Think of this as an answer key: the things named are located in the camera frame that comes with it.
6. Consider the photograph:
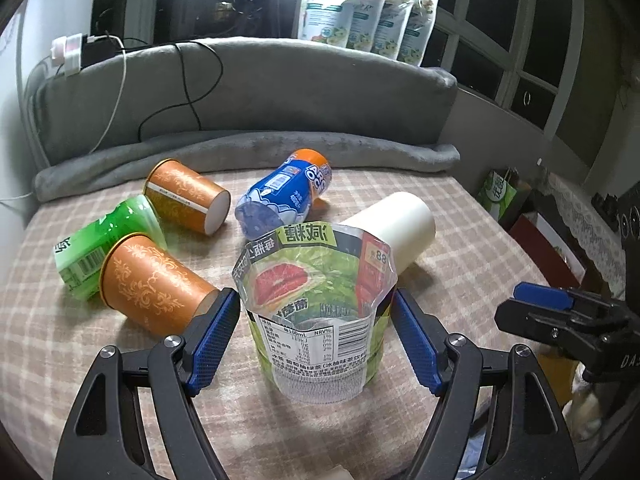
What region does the blue orange label bottle cup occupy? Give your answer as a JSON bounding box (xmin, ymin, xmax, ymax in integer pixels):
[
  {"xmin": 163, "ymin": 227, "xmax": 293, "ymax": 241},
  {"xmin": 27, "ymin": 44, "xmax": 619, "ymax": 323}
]
[{"xmin": 234, "ymin": 148, "xmax": 332, "ymax": 240}]

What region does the green label plastic bottle cup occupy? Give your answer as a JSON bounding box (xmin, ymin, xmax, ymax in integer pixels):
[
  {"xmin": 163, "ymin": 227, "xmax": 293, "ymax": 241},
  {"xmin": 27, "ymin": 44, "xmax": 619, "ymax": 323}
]
[{"xmin": 53, "ymin": 194, "xmax": 167, "ymax": 300}]

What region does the red cardboard box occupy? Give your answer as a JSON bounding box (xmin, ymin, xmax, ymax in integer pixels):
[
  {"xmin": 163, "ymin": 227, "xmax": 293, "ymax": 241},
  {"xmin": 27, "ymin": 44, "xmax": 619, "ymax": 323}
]
[{"xmin": 509, "ymin": 211, "xmax": 604, "ymax": 292}]

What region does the white lace cloth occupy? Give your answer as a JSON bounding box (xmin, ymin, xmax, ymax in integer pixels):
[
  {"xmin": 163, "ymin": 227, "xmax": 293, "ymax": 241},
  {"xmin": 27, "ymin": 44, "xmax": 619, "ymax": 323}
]
[{"xmin": 541, "ymin": 172, "xmax": 626, "ymax": 299}]

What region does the orange patterned paper cup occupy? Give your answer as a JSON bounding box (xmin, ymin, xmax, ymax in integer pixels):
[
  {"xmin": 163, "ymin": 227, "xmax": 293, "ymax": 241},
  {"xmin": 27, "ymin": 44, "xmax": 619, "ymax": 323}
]
[
  {"xmin": 143, "ymin": 158, "xmax": 231, "ymax": 236},
  {"xmin": 99, "ymin": 233, "xmax": 220, "ymax": 337}
]

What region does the white plastic cup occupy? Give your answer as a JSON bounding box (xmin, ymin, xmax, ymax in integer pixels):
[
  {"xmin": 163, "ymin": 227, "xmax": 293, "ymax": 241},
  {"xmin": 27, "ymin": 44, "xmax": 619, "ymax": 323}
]
[{"xmin": 341, "ymin": 192, "xmax": 436, "ymax": 274}]

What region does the white power strip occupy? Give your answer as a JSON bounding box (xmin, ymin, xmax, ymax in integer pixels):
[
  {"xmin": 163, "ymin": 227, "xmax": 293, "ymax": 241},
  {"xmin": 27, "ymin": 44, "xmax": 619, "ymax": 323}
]
[{"xmin": 50, "ymin": 34, "xmax": 87, "ymax": 76}]

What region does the black power adapter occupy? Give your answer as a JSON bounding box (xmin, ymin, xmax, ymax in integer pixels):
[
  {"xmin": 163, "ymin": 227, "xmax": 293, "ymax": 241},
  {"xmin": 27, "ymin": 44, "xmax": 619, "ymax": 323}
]
[{"xmin": 80, "ymin": 37, "xmax": 122, "ymax": 70}]

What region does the white refill pouch with spout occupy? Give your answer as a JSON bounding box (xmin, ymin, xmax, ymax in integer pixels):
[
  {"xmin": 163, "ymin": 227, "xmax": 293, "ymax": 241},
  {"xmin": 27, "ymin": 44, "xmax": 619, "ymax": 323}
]
[{"xmin": 297, "ymin": 0, "xmax": 358, "ymax": 48}]

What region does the green paper shopping bag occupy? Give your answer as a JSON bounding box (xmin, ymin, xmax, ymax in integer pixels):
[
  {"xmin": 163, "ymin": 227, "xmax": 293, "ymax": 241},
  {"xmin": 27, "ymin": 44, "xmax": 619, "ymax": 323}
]
[{"xmin": 477, "ymin": 168, "xmax": 532, "ymax": 229}]

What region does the white cable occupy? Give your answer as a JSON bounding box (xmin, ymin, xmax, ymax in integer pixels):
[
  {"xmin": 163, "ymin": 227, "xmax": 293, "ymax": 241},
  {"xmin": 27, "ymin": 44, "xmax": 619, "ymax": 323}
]
[{"xmin": 0, "ymin": 34, "xmax": 129, "ymax": 204}]

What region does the checkered beige table cloth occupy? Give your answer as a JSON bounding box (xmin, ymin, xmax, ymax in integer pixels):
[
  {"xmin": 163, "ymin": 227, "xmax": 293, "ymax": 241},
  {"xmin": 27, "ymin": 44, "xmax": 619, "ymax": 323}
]
[{"xmin": 0, "ymin": 167, "xmax": 566, "ymax": 480}]

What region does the black cable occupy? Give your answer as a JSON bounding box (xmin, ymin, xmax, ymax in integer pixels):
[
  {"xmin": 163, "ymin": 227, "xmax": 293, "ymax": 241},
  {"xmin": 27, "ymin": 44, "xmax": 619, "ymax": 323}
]
[{"xmin": 121, "ymin": 39, "xmax": 226, "ymax": 142}]

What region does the grey plush blanket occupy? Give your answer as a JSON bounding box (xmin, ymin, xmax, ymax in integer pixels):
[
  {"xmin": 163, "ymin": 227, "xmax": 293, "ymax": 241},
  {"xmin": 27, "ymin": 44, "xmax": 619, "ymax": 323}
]
[{"xmin": 27, "ymin": 38, "xmax": 460, "ymax": 203}]

